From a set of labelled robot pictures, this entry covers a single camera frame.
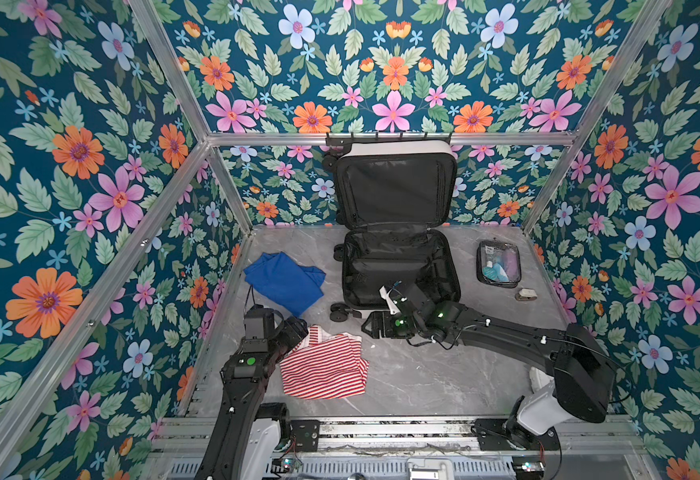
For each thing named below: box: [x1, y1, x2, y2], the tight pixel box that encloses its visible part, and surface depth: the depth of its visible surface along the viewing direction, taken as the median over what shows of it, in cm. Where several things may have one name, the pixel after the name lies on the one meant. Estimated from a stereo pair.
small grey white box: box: [515, 288, 538, 301], surface depth 100 cm
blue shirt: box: [244, 251, 326, 317], surface depth 104 cm
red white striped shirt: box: [280, 325, 370, 401], surface depth 85 cm
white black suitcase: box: [323, 140, 461, 323], surface depth 100 cm
